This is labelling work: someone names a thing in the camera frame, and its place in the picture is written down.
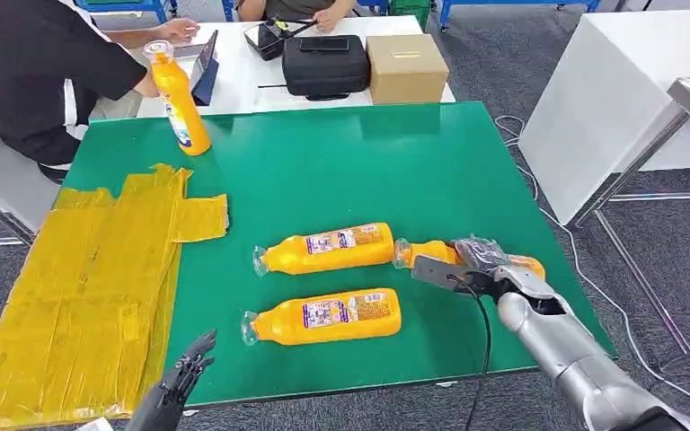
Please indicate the green table mat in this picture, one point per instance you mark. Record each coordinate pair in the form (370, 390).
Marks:
(333, 172)

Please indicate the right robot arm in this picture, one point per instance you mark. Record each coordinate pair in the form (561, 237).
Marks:
(571, 357)

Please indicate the blue metal shelving rack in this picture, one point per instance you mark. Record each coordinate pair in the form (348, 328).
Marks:
(443, 9)

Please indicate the blue metal frame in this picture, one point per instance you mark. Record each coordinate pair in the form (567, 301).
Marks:
(125, 5)

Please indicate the orange drink bottle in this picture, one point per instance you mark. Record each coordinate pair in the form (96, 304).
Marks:
(321, 263)
(434, 253)
(333, 333)
(184, 113)

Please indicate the black smartphone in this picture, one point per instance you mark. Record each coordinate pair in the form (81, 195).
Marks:
(324, 44)

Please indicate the tablet with blue cover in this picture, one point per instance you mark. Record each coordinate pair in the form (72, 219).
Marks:
(205, 83)

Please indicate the green plastic crate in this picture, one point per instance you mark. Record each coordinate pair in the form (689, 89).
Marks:
(410, 9)

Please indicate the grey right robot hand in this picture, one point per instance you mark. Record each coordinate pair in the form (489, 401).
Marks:
(482, 262)

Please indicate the yellow plastic sheet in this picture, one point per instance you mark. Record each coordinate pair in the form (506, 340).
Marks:
(71, 297)

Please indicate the brown cardboard box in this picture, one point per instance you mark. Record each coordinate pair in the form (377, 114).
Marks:
(407, 71)

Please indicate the black handheld controller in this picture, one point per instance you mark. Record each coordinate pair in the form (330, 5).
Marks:
(270, 41)

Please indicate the person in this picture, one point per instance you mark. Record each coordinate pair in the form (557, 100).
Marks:
(297, 7)
(35, 65)

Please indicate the black carrying case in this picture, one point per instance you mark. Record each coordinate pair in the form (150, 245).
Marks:
(327, 74)

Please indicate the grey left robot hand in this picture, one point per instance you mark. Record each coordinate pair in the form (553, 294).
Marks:
(166, 398)

